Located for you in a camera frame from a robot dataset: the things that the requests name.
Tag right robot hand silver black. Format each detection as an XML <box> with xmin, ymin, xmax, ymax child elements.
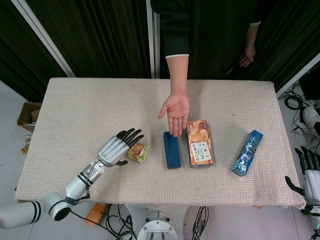
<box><xmin>284</xmin><ymin>146</ymin><xmax>320</xmax><ymax>201</ymax></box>

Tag person open palm hand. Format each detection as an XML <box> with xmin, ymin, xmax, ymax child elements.
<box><xmin>157</xmin><ymin>92</ymin><xmax>190</xmax><ymax>138</ymax></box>

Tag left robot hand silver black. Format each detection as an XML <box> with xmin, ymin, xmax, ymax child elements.
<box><xmin>97</xmin><ymin>128</ymin><xmax>145</xmax><ymax>168</ymax></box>

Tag person hanging hand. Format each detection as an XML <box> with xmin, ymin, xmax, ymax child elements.
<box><xmin>238</xmin><ymin>41</ymin><xmax>257</xmax><ymax>68</ymax></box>

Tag small green snack packet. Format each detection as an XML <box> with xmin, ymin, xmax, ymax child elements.
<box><xmin>126</xmin><ymin>143</ymin><xmax>151</xmax><ymax>165</ymax></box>

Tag person forearm bare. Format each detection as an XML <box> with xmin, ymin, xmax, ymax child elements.
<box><xmin>165</xmin><ymin>54</ymin><xmax>189</xmax><ymax>96</ymax></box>

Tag robot base round white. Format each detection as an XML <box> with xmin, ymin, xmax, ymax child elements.
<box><xmin>136</xmin><ymin>209</ymin><xmax>177</xmax><ymax>240</ymax></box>

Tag person black clothed torso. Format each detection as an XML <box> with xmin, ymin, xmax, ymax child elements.
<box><xmin>150</xmin><ymin>0</ymin><xmax>266</xmax><ymax>80</ymax></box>

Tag beige woven tablecloth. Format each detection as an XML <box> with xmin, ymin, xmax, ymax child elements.
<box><xmin>14</xmin><ymin>77</ymin><xmax>306</xmax><ymax>210</ymax></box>

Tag orange biscuit package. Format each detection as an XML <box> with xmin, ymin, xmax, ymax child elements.
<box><xmin>186</xmin><ymin>119</ymin><xmax>216</xmax><ymax>167</ymax></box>

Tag dark blue rectangular box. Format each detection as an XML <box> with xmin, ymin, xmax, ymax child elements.
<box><xmin>162</xmin><ymin>131</ymin><xmax>182</xmax><ymax>170</ymax></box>

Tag white sneaker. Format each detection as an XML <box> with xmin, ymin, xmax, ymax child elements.
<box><xmin>302</xmin><ymin>106</ymin><xmax>320</xmax><ymax>137</ymax></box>

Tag blue cookie package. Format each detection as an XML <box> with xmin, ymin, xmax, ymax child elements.
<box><xmin>230</xmin><ymin>129</ymin><xmax>264</xmax><ymax>178</ymax></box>

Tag orange plastic object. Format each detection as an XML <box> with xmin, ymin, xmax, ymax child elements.
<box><xmin>84</xmin><ymin>202</ymin><xmax>109</xmax><ymax>227</ymax></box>

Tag yellow snack wrapper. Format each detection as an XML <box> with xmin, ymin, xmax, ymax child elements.
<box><xmin>20</xmin><ymin>134</ymin><xmax>33</xmax><ymax>155</ymax></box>

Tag cardboard box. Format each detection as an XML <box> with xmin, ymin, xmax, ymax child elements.
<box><xmin>16</xmin><ymin>101</ymin><xmax>43</xmax><ymax>133</ymax></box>

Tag white metal frame post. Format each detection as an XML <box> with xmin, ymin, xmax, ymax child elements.
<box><xmin>11</xmin><ymin>0</ymin><xmax>76</xmax><ymax>78</ymax></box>
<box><xmin>146</xmin><ymin>0</ymin><xmax>161</xmax><ymax>79</ymax></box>
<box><xmin>274</xmin><ymin>52</ymin><xmax>320</xmax><ymax>95</ymax></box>

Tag black floor cables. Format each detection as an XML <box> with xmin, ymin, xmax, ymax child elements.
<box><xmin>283</xmin><ymin>81</ymin><xmax>320</xmax><ymax>143</ymax></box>

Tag black cable bundle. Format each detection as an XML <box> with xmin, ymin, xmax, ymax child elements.
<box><xmin>191</xmin><ymin>206</ymin><xmax>210</xmax><ymax>240</ymax></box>

